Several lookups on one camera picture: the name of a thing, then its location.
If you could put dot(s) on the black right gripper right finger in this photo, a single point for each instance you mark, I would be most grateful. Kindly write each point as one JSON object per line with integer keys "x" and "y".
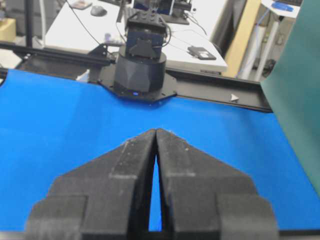
{"x": 204, "y": 198}

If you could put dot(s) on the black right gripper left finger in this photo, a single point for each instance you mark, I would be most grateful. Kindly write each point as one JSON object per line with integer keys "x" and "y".
{"x": 108, "y": 198}

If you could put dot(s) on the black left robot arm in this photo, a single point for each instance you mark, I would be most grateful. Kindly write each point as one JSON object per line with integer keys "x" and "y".
{"x": 139, "y": 73}

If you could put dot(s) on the blue table mat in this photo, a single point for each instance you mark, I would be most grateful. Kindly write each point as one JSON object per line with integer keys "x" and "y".
{"x": 50, "y": 125}

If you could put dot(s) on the green backdrop sheet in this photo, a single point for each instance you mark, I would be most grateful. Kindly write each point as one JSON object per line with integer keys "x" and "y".
{"x": 293, "y": 90}

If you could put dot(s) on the black hard drive box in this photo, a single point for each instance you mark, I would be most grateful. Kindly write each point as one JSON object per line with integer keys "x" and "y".
{"x": 201, "y": 53}

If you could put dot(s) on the black computer mouse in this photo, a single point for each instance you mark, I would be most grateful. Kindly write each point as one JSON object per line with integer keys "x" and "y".
{"x": 98, "y": 11}

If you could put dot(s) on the black aluminium frame rail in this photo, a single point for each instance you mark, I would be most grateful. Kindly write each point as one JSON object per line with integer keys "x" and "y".
{"x": 180, "y": 83}

